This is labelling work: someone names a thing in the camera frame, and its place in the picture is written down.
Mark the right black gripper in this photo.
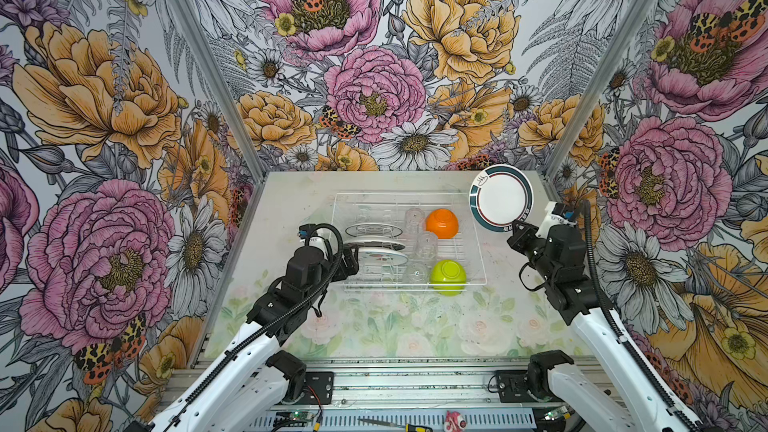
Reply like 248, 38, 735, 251
506, 220, 557, 282

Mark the green rimmed white plate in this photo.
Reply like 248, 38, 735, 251
468, 164, 534, 233

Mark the strawberry pattern white plate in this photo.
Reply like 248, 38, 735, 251
345, 238, 406, 252

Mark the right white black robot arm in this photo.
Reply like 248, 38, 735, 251
507, 202, 705, 431

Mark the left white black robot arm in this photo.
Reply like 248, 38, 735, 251
127, 223, 359, 431

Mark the blue rimmed white plate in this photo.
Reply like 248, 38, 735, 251
357, 247, 409, 267

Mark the orange plastic bowl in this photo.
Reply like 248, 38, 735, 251
425, 208, 460, 240

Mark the lime green plastic bowl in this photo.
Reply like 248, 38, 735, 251
430, 260, 467, 296

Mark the green circuit board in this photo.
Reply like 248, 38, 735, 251
272, 411, 318, 429

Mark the red white small object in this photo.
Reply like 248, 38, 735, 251
443, 411, 467, 432

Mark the aluminium frame rail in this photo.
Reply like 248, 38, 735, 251
157, 359, 607, 412

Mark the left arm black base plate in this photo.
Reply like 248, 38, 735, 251
287, 371, 335, 406

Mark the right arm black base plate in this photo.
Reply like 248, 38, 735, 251
492, 370, 539, 403

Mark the yellow handled screwdriver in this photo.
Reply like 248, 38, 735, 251
359, 418, 433, 432

